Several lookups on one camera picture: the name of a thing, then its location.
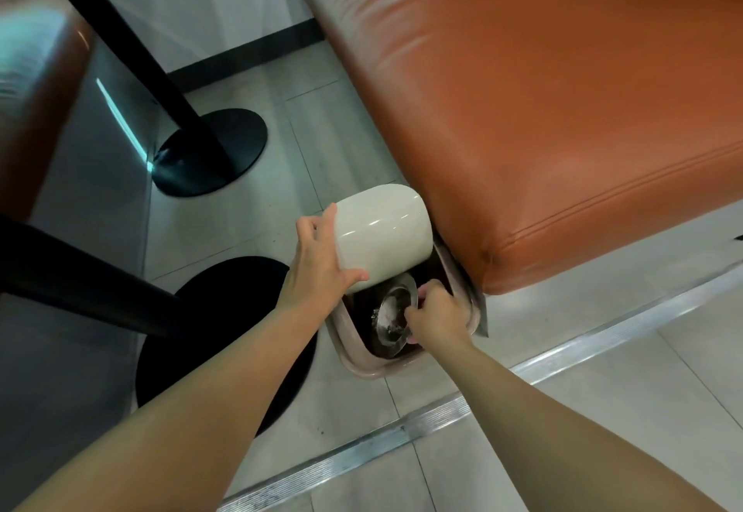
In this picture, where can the person's left hand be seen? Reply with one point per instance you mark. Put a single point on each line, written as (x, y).
(310, 273)

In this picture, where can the person's right hand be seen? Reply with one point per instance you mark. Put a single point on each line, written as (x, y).
(444, 323)

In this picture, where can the person's right thumb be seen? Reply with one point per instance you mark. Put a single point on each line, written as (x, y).
(413, 324)

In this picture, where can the person's left thumb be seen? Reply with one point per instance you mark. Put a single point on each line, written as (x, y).
(351, 283)

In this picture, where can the round metal dish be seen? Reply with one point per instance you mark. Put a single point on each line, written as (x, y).
(392, 311)

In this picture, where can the white bin lid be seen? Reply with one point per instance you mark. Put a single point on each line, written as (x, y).
(383, 233)

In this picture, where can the person's left forearm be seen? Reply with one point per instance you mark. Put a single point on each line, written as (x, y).
(191, 413)

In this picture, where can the person's right forearm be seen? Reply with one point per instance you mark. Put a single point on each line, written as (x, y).
(569, 419)

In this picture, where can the beige trash bin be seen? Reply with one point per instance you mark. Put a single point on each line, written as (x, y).
(354, 349)

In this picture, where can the metal floor strip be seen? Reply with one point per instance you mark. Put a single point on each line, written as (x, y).
(429, 416)

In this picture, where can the orange leather bench seat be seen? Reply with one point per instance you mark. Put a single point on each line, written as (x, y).
(551, 93)

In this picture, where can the black table pedestal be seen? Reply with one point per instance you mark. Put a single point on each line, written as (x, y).
(232, 302)
(197, 146)

